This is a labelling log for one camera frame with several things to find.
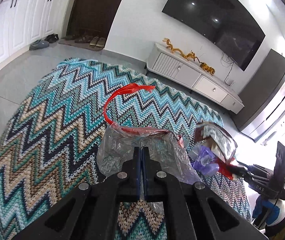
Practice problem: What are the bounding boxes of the television power cable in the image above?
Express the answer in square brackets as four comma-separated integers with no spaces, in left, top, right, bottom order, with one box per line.
[219,51,236,87]

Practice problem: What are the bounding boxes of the purple plastic bag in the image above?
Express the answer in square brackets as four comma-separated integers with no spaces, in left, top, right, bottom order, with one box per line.
[189,145,219,176]

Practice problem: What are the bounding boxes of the brown sandals pair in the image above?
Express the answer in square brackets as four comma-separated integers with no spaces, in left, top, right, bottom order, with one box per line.
[62,33,107,48]

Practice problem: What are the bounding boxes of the clear grey plastic bag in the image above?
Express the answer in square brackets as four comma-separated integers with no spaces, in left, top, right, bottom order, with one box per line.
[96,84,203,213]

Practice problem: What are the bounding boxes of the dark brown entrance door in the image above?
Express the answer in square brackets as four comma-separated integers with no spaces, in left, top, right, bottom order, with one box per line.
[66,0,122,38]

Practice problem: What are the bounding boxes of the grey slippers on floor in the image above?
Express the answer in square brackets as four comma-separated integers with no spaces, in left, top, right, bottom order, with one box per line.
[29,40,50,50]

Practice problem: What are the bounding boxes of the red snack wrapper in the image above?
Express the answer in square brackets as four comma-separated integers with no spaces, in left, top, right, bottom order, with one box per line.
[194,122,238,181]

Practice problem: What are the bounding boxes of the blue white gloved right hand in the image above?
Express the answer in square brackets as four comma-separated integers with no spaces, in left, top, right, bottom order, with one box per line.
[252,196,285,235]

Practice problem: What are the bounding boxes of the golden dragon figurine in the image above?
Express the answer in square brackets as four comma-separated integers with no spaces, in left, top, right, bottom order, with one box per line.
[162,38,199,62]

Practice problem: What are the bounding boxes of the white tv cabinet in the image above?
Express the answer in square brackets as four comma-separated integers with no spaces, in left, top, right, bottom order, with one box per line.
[146,43,244,114]

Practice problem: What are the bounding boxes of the golden tiger figurine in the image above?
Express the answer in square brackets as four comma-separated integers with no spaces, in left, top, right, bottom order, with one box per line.
[200,62,216,75]

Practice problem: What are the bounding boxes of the white wall cabinet unit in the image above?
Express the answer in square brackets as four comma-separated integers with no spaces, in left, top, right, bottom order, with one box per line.
[0,0,61,70]

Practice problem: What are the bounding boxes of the black shoes on floor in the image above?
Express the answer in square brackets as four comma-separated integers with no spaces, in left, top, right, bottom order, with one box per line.
[45,34,59,43]

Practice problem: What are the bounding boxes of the zigzag knitted table cloth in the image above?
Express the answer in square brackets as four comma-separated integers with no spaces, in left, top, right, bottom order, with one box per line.
[0,57,253,240]

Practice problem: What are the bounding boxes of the wall mounted black television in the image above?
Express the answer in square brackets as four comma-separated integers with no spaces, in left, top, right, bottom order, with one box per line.
[162,0,265,70]

